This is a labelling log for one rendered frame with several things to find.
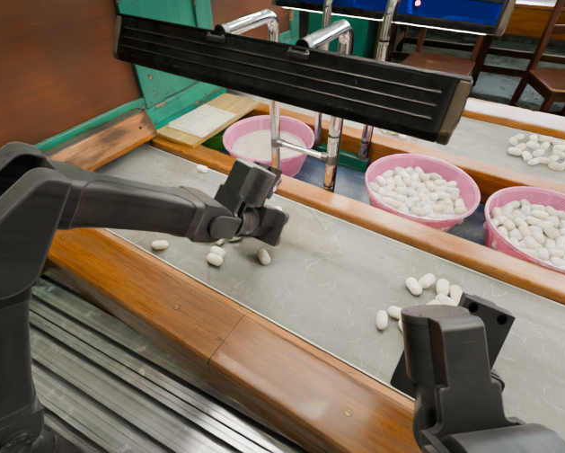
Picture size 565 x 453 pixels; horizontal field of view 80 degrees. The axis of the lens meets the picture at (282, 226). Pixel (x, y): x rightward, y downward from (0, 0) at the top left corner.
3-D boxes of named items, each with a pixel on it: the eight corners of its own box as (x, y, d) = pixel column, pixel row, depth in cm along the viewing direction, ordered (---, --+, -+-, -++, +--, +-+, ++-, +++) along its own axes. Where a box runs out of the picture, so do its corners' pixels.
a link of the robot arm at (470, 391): (372, 310, 33) (438, 344, 21) (455, 301, 34) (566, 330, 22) (384, 432, 32) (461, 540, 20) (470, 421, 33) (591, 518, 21)
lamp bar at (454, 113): (446, 148, 42) (469, 90, 37) (113, 59, 65) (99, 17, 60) (459, 122, 47) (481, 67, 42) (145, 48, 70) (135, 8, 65)
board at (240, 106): (193, 149, 94) (192, 145, 93) (154, 135, 100) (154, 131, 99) (260, 105, 114) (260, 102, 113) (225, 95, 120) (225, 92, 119)
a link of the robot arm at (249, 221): (243, 193, 61) (222, 189, 54) (269, 208, 59) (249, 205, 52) (227, 226, 62) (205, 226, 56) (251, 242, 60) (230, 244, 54)
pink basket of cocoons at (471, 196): (476, 257, 77) (494, 226, 71) (357, 242, 81) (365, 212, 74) (454, 187, 96) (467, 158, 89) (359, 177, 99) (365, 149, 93)
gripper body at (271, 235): (246, 197, 68) (226, 193, 61) (290, 215, 64) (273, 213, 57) (236, 227, 69) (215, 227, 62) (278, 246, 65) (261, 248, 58)
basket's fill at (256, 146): (281, 191, 93) (281, 175, 89) (217, 168, 102) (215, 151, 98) (318, 155, 107) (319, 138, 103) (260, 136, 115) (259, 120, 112)
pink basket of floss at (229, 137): (322, 183, 97) (325, 155, 91) (230, 194, 94) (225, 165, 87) (301, 137, 116) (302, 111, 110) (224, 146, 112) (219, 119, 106)
